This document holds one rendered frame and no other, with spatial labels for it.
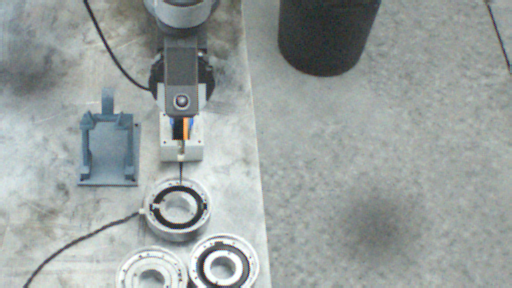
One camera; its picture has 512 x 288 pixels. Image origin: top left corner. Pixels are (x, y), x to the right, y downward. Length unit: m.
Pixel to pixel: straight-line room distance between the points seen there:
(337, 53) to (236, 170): 1.17
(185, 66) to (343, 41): 1.36
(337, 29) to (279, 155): 0.40
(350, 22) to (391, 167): 0.43
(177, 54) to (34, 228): 0.38
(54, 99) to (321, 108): 1.20
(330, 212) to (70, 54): 1.02
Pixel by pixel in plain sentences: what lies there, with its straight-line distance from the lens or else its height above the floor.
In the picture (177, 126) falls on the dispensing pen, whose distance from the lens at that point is 1.23.
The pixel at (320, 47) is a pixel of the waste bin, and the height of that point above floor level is 0.14.
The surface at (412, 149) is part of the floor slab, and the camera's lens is 2.45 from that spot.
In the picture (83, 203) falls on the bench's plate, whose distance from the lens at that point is 1.32.
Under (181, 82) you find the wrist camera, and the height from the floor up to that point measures 1.07.
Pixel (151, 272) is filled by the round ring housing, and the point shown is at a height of 0.82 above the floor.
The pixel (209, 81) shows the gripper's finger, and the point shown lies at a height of 1.02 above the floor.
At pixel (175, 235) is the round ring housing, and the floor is 0.83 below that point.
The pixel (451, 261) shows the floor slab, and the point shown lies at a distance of 2.28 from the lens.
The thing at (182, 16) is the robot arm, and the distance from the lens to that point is 1.06.
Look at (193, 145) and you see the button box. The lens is 1.32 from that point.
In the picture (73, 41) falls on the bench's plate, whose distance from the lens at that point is 1.53.
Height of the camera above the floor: 1.91
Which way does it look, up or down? 56 degrees down
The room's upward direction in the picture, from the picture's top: 2 degrees clockwise
